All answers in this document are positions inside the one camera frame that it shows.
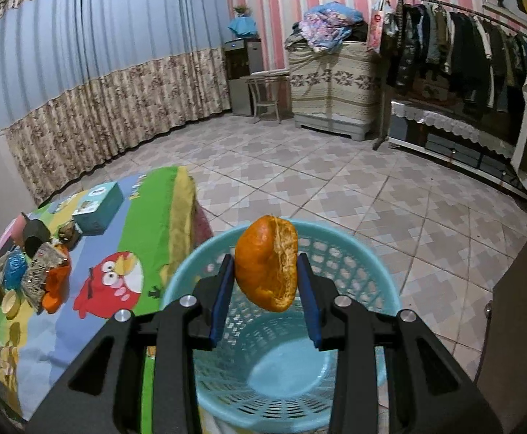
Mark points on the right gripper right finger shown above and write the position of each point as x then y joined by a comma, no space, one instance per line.
428,391

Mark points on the orange peel half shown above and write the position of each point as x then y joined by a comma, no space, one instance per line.
266,263

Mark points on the orange snack wrapper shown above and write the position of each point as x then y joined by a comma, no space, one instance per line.
56,284

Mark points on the cartoon bird play mat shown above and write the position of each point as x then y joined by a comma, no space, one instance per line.
128,266

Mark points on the cream plastic lid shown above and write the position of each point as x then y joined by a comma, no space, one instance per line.
10,305

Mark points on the patterned snack bag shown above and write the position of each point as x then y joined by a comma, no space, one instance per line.
34,281

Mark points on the blue plastic bag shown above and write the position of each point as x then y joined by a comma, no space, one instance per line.
14,269

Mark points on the teal plastic laundry basket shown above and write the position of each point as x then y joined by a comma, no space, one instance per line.
265,374

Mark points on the brown crumpled paper ball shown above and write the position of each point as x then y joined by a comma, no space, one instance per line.
69,234

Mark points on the black ribbed cup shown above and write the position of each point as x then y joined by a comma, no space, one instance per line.
35,233

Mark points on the black glasses case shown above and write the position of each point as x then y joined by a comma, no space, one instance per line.
7,246

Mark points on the light blue tissue box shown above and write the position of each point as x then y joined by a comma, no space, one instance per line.
96,209

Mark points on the pink pig mug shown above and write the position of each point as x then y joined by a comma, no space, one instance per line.
17,229

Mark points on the low tv stand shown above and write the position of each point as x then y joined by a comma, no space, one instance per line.
455,143

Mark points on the blanket covered chest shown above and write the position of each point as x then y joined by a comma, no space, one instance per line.
337,92

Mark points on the blue floral curtain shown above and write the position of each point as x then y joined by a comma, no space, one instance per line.
83,81

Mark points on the clothes rack with garments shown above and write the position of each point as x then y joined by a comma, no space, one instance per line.
461,71

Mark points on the small metal table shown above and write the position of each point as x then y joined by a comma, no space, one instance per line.
264,88

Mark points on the water dispenser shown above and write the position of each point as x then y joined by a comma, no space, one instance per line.
242,58

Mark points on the pile of clothes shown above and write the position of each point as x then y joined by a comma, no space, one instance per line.
324,28

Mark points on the blue covered water bottle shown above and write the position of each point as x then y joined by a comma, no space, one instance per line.
243,25

